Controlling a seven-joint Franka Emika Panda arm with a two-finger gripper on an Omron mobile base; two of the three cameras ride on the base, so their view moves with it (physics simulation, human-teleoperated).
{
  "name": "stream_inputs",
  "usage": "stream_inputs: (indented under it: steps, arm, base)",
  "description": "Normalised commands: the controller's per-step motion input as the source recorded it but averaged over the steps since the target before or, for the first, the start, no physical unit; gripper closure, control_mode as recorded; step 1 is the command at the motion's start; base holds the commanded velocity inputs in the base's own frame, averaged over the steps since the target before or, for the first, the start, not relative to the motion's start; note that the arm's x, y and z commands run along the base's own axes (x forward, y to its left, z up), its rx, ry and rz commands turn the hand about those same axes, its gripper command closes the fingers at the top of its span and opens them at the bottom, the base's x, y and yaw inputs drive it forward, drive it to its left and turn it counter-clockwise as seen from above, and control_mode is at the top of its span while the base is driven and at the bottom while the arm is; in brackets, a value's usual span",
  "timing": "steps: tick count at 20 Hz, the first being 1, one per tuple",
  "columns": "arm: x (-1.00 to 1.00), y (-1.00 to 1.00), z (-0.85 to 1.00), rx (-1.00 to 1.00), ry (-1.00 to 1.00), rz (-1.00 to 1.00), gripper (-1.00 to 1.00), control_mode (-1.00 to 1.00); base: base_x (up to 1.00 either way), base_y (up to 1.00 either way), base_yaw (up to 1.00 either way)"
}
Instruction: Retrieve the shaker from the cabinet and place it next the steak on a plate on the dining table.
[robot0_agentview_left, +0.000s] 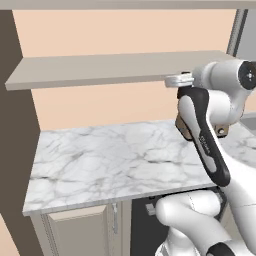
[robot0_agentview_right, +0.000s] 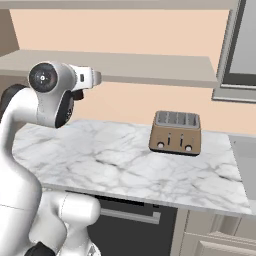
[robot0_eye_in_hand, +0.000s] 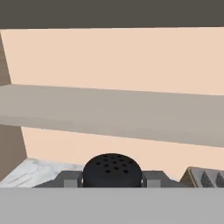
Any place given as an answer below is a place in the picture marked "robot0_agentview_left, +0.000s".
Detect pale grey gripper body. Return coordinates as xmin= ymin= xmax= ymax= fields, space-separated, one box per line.
xmin=164 ymin=72 xmax=195 ymax=89

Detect beige upper cabinet panel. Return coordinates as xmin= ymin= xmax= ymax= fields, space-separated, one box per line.
xmin=0 ymin=0 xmax=256 ymax=11

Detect dark brown cabinet side panel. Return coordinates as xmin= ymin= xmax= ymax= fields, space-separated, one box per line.
xmin=0 ymin=9 xmax=45 ymax=256

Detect grey range hood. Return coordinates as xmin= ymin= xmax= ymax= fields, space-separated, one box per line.
xmin=226 ymin=8 xmax=256 ymax=62

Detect beige cupboard door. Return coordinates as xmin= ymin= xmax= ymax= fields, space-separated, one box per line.
xmin=41 ymin=201 xmax=123 ymax=256

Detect beige wall shelf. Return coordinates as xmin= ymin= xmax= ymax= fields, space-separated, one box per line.
xmin=4 ymin=50 xmax=238 ymax=92

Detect grey cupboard door handle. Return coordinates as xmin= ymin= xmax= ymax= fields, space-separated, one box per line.
xmin=112 ymin=202 xmax=120 ymax=235

